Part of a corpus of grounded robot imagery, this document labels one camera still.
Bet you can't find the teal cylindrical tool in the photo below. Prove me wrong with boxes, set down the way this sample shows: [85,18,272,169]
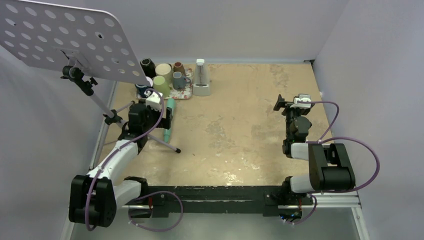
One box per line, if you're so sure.
[163,98,177,143]

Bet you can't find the grey mug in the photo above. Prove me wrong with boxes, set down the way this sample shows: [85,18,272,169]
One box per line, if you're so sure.
[172,71,191,91]

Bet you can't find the brown mug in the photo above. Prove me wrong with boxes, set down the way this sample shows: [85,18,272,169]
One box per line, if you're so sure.
[173,61,187,76]

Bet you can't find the perforated music stand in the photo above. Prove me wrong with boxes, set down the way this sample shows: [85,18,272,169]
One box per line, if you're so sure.
[0,0,182,154]

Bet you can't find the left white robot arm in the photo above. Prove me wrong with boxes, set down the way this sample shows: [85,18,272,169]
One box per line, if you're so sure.
[68,102,181,230]

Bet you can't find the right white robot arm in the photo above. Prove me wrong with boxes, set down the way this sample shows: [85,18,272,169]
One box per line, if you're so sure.
[273,94,356,204]

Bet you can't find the dark blue mug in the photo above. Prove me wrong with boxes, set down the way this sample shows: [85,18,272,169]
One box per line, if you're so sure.
[134,84,150,99]

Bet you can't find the green mug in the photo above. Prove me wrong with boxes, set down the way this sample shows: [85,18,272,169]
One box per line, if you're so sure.
[153,76,171,98]

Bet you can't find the black mug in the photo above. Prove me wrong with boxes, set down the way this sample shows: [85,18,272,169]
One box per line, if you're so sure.
[140,58,157,79]

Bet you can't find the cream mug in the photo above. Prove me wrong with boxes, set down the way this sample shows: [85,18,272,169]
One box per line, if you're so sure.
[155,63,173,85]

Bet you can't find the floral tray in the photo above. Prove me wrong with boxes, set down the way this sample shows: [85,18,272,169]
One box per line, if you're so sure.
[135,67,194,101]

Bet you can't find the white metronome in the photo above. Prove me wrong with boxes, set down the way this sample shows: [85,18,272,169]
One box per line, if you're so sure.
[192,58,211,97]

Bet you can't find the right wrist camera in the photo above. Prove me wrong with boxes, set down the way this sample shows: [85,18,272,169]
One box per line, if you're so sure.
[291,94,313,110]

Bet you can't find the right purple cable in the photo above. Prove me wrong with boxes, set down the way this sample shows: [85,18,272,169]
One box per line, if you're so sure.
[281,100,381,226]

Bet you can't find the purple cable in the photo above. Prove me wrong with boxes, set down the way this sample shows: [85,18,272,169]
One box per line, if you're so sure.
[84,87,184,233]
[281,100,381,226]

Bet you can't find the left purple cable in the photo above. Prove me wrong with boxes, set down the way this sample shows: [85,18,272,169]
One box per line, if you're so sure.
[84,87,184,233]

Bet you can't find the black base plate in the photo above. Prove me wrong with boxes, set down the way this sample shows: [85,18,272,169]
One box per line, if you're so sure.
[127,185,314,218]

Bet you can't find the aluminium frame rail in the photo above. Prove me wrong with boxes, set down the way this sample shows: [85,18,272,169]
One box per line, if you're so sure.
[82,88,360,231]

